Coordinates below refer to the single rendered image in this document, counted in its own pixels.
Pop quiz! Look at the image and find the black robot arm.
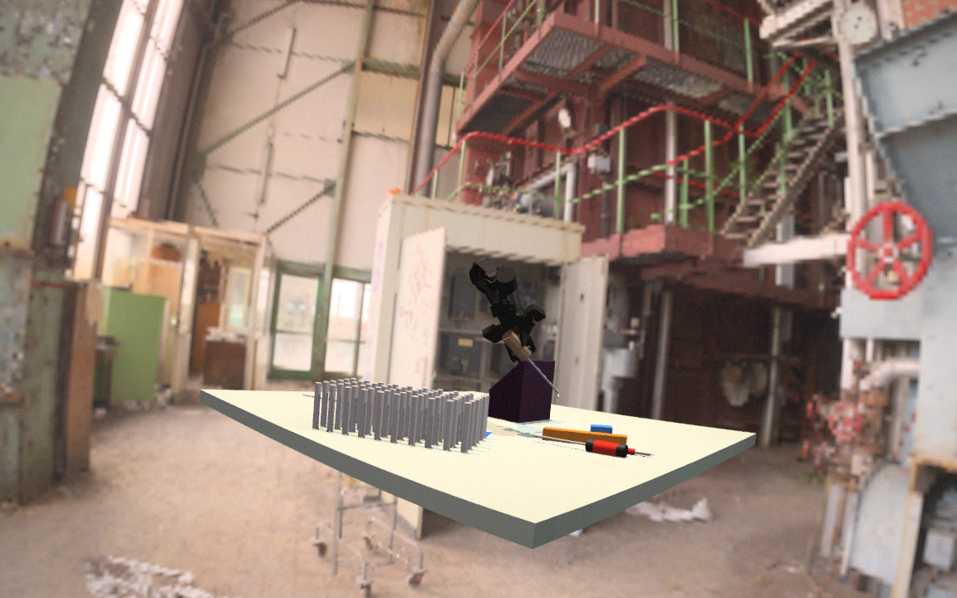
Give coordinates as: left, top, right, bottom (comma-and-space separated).
469, 257, 537, 359

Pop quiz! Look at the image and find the yellow flat bar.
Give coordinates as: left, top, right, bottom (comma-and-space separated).
542, 427, 627, 444

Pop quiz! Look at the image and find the red-handled screwdriver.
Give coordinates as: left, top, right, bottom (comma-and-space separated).
534, 435, 628, 457

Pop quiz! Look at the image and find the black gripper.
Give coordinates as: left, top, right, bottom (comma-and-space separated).
483, 297, 546, 347

